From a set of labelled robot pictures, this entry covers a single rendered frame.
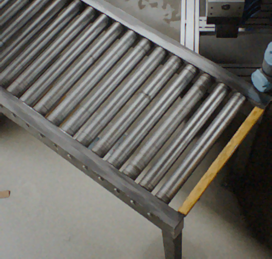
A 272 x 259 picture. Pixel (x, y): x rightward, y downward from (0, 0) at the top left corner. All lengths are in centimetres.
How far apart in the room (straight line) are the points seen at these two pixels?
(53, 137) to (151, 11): 144
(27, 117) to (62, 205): 80
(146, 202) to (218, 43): 120
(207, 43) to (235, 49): 14
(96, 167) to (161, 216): 26
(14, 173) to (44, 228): 33
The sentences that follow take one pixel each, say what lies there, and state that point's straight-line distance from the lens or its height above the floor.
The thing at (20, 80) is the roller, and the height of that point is 80.
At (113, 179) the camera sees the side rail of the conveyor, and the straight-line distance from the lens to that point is 155.
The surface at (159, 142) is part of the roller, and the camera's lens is 159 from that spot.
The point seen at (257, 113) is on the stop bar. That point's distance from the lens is 163.
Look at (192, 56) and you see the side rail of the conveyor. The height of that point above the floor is 80.
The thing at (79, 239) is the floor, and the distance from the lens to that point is 235.
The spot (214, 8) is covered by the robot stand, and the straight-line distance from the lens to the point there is 196.
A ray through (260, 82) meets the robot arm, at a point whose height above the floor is 86.
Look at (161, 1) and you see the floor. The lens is 296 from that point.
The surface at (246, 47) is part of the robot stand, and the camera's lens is 252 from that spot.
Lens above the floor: 224
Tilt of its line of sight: 63 degrees down
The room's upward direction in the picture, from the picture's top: 10 degrees counter-clockwise
